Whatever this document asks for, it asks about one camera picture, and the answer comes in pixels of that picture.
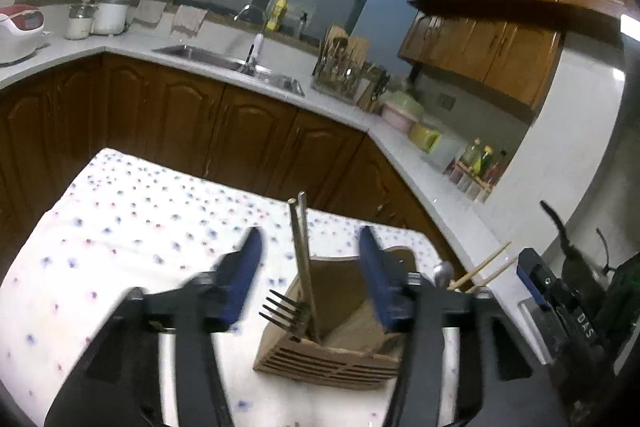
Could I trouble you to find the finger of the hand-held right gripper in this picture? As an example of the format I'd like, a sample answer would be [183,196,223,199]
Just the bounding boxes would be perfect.
[517,248,557,309]

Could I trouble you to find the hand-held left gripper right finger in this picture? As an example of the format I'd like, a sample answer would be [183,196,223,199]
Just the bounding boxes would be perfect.
[359,226,571,427]

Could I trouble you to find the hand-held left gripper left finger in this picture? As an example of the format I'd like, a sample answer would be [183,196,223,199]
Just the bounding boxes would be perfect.
[45,227,264,427]

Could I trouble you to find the light bamboo chopstick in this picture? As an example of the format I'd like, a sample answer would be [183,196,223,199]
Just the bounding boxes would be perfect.
[446,241,513,292]
[464,257,519,294]

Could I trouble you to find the metal fork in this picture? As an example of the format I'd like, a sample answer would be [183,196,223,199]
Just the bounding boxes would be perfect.
[259,289,312,339]

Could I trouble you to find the metal spoon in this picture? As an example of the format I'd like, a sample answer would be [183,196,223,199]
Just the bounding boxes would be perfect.
[432,261,456,290]

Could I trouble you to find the wooden utensil holder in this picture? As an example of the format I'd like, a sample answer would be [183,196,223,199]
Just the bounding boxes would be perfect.
[253,246,419,391]

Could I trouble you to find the dish rack with utensils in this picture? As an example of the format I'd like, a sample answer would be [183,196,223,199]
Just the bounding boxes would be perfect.
[312,26,372,100]

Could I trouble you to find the black wok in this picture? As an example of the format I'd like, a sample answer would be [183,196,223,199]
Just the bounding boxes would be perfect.
[540,201,640,324]

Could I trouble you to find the spice jar rack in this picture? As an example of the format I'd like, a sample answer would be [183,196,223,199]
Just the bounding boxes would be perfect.
[449,161,494,204]

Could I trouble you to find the green seasoning bottle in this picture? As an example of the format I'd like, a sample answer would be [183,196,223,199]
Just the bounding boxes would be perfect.
[462,138,484,173]
[479,146,497,178]

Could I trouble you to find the white floral tablecloth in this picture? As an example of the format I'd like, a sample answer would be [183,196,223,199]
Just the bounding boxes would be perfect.
[0,148,547,427]

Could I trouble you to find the white plastic container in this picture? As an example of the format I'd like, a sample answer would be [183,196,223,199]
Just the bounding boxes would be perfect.
[434,137,466,173]

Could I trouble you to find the yellow-green mug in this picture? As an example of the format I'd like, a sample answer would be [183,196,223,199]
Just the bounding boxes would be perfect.
[408,122,442,153]

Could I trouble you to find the pink and green container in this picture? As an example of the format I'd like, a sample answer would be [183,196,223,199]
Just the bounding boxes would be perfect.
[382,90,425,136]

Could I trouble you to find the wooden lower cabinets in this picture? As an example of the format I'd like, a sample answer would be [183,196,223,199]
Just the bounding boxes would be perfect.
[0,52,452,269]

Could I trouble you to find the wooden cabinets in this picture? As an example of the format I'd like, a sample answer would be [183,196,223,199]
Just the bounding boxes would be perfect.
[397,0,637,112]
[0,52,452,269]

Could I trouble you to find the knife block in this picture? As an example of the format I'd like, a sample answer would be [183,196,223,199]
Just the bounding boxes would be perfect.
[357,67,392,113]

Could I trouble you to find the steel sink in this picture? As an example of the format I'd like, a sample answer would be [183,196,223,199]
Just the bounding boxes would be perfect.
[152,44,306,98]

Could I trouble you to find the chrome faucet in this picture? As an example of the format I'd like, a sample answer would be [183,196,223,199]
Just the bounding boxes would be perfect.
[234,4,271,76]

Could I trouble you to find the pink hanging towel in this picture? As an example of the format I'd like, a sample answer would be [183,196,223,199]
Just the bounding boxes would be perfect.
[170,4,209,38]

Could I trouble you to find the yellow bottle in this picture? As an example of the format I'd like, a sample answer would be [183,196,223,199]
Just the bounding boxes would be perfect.
[265,0,290,33]

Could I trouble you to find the wooden upper cabinets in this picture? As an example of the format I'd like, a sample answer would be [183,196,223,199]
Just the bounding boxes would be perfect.
[397,0,637,112]

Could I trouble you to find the beige hanging towel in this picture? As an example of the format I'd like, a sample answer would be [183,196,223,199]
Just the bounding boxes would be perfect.
[132,0,166,28]

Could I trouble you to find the white pot with lid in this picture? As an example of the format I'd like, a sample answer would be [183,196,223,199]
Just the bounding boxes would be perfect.
[92,0,134,36]

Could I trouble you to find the small white pot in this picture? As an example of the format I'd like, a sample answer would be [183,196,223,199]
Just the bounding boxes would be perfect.
[65,3,99,41]

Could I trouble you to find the white and red rice cooker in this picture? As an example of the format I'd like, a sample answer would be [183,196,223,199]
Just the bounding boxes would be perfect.
[0,4,47,68]

